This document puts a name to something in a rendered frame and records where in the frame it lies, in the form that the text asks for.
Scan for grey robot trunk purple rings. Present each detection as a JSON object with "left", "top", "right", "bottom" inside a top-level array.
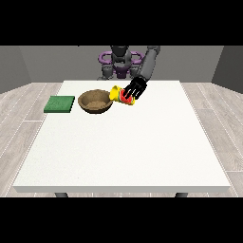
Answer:
[{"left": 96, "top": 46, "right": 145, "bottom": 82}]

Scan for brown wooden bowl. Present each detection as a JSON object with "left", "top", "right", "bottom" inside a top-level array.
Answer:
[{"left": 77, "top": 89, "right": 114, "bottom": 115}]

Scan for yellow cup with melon print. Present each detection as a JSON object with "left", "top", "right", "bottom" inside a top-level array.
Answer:
[{"left": 109, "top": 84, "right": 137, "bottom": 106}]

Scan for green square pad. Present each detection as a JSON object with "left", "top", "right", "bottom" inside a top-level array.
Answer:
[{"left": 43, "top": 95, "right": 76, "bottom": 114}]

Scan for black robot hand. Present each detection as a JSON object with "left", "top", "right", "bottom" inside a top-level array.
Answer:
[{"left": 122, "top": 75, "right": 148, "bottom": 101}]

